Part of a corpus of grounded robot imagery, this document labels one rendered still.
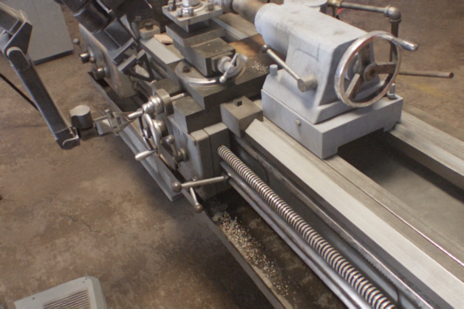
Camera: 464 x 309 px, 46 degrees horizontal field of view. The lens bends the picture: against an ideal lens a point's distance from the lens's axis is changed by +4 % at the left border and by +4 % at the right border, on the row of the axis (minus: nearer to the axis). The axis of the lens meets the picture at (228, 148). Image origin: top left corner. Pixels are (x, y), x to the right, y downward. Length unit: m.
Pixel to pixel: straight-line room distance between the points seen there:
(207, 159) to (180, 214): 0.89
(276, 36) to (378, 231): 0.72
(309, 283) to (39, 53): 3.26
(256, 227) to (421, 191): 0.64
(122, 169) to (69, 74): 1.42
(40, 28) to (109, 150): 1.49
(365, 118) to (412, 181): 0.25
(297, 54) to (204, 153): 0.49
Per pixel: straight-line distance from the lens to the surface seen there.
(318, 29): 1.66
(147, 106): 1.88
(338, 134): 1.63
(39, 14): 4.49
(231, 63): 1.81
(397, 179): 1.76
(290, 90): 1.70
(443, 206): 1.70
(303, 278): 1.87
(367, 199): 1.51
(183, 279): 2.45
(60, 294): 2.21
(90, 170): 3.21
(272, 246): 1.97
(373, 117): 1.70
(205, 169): 1.92
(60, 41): 4.59
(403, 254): 1.38
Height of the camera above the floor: 1.82
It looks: 35 degrees down
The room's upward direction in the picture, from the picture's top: 7 degrees counter-clockwise
